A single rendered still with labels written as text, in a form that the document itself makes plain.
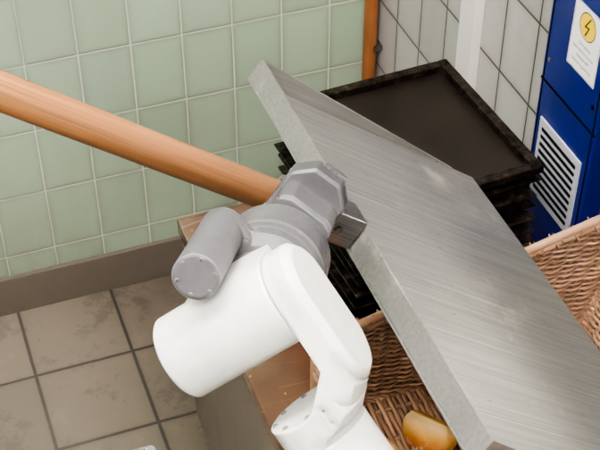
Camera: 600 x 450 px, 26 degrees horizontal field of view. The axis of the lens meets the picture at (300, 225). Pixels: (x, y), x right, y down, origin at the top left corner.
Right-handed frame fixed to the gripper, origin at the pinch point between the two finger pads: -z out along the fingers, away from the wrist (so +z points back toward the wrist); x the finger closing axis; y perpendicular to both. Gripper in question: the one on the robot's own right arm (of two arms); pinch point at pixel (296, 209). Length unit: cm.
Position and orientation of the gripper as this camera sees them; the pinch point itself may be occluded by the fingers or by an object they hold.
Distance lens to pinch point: 113.9
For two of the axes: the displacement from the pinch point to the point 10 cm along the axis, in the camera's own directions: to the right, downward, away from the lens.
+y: -8.1, -5.8, -0.9
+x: 5.7, -7.3, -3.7
